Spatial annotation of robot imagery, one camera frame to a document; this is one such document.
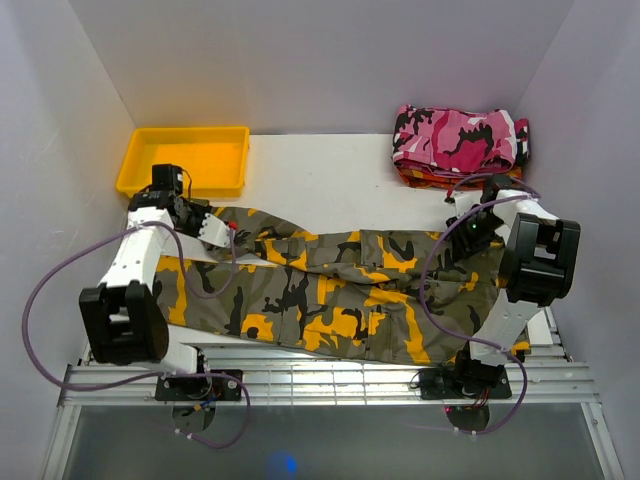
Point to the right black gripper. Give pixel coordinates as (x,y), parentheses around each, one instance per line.
(462,245)

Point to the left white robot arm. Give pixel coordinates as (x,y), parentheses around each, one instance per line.
(122,318)

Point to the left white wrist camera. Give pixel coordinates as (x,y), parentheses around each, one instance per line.
(215,231)

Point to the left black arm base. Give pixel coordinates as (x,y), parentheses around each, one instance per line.
(201,389)

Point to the yellow green camouflage trousers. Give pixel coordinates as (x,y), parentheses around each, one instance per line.
(373,295)

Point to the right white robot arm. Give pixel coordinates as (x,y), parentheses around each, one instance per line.
(537,267)

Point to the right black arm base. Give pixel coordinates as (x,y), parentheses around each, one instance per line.
(442,383)

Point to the pink camouflage folded trousers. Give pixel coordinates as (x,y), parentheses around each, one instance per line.
(455,142)

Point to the yellow plastic tray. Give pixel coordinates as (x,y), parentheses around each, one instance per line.
(215,157)

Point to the aluminium rail frame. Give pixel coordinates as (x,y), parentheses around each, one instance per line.
(319,418)

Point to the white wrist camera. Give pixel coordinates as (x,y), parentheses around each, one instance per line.
(215,231)
(463,201)

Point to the orange camouflage folded trousers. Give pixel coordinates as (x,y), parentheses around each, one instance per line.
(424,180)

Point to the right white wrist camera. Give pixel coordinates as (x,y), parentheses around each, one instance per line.
(463,201)

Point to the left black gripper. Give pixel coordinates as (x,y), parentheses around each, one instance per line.
(202,211)

